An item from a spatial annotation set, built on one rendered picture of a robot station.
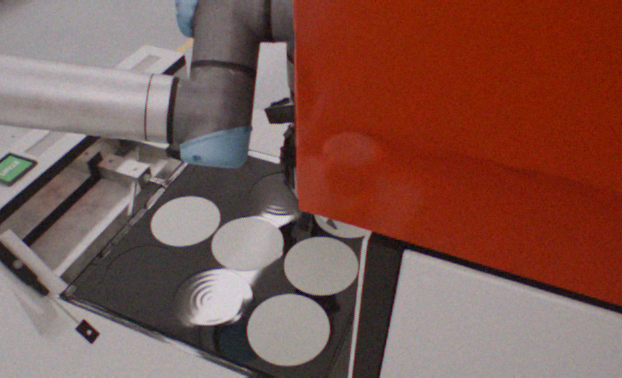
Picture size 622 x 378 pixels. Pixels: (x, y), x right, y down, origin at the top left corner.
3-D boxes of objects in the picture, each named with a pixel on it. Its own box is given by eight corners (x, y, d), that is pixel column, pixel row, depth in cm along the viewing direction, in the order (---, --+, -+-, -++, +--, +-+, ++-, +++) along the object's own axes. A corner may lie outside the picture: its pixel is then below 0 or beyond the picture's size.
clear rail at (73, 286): (212, 143, 94) (211, 136, 93) (65, 307, 68) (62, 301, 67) (205, 141, 94) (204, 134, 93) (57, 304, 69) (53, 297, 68)
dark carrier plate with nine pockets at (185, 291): (400, 199, 83) (400, 196, 82) (317, 395, 59) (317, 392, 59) (208, 146, 92) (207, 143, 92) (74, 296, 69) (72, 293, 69)
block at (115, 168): (152, 177, 88) (149, 164, 86) (140, 190, 86) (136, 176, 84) (114, 165, 91) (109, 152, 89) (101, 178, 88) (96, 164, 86)
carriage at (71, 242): (184, 160, 96) (181, 147, 94) (39, 318, 72) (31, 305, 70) (147, 149, 99) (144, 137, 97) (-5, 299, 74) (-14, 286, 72)
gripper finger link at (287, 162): (284, 193, 75) (284, 142, 69) (279, 187, 76) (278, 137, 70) (312, 182, 77) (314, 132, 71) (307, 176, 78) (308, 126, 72)
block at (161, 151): (179, 150, 94) (176, 136, 92) (168, 161, 92) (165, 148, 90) (141, 139, 96) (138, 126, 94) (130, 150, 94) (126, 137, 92)
